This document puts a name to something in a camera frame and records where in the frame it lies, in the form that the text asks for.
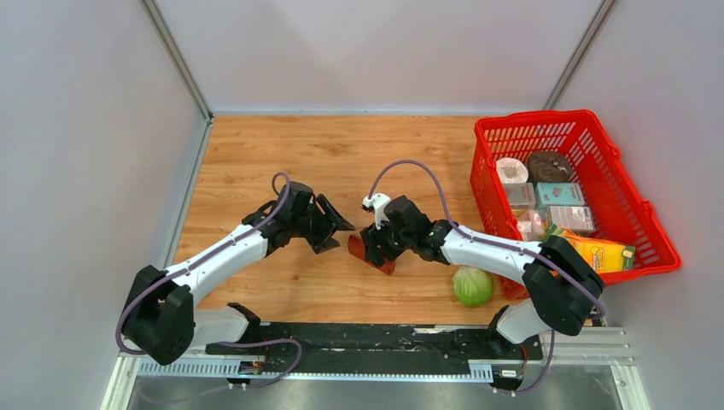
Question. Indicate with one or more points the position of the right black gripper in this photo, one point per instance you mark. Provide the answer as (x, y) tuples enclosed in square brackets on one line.
[(372, 237)]

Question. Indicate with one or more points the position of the green cabbage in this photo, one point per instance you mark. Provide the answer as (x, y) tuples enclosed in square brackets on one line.
[(472, 286)]

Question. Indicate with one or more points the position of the pink white carton box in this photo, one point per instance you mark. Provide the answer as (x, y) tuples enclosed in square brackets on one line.
[(578, 219)]

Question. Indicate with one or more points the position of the pink white packet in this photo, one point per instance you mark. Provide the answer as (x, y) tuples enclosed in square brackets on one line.
[(530, 225)]

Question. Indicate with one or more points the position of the teal carton box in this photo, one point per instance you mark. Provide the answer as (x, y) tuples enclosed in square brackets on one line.
[(558, 194)]

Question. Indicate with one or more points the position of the grey small box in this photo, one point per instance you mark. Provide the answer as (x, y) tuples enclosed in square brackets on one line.
[(520, 197)]

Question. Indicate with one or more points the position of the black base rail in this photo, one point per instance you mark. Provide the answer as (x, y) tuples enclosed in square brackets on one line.
[(375, 351)]

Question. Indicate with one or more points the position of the red plastic shopping basket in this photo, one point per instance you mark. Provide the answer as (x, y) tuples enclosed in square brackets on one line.
[(620, 213)]

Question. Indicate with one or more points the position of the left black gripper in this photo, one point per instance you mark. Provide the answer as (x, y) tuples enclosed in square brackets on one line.
[(324, 241)]

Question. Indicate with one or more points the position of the white tissue roll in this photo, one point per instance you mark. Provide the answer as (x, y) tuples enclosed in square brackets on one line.
[(511, 171)]

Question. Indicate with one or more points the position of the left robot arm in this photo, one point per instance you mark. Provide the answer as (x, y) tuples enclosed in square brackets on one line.
[(161, 317)]

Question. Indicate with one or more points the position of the brown round package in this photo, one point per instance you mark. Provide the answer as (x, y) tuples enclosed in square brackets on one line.
[(549, 167)]

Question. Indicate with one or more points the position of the red paper box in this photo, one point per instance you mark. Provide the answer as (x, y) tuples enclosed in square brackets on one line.
[(371, 255)]

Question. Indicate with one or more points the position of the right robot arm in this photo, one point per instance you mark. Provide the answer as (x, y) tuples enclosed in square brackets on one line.
[(563, 290)]

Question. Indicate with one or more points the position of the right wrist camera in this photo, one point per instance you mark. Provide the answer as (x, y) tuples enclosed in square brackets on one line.
[(376, 205)]

